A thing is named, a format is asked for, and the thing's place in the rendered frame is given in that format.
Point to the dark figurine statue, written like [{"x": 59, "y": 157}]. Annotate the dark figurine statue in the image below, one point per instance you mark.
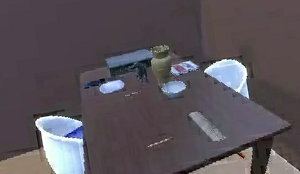
[{"x": 141, "y": 72}]

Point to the small silver utensil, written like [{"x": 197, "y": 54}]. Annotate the small silver utensil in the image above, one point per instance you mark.
[{"x": 132, "y": 94}]

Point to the white bowl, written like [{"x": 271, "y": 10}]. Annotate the white bowl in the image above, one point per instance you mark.
[{"x": 174, "y": 88}]

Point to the olive green vase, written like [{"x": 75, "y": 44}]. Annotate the olive green vase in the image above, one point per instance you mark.
[{"x": 161, "y": 64}]

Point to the grey open laptop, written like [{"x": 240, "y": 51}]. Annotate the grey open laptop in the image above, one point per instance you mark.
[{"x": 128, "y": 61}]

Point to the red and white book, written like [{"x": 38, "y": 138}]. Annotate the red and white book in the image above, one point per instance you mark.
[{"x": 184, "y": 67}]

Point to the white plate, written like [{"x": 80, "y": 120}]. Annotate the white plate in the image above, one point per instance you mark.
[{"x": 111, "y": 86}]

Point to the dark brown wooden table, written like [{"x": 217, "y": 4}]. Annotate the dark brown wooden table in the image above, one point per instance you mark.
[{"x": 130, "y": 125}]

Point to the thin silver utensil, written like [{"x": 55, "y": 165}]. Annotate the thin silver utensil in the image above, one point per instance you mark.
[{"x": 159, "y": 142}]

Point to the dark blue flat object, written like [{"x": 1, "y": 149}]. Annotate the dark blue flat object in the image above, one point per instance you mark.
[{"x": 94, "y": 83}]

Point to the grey remote control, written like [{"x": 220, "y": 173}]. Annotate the grey remote control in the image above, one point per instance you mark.
[{"x": 207, "y": 126}]

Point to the white tub chair blue cushion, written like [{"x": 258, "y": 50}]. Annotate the white tub chair blue cushion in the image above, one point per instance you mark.
[{"x": 61, "y": 147}]

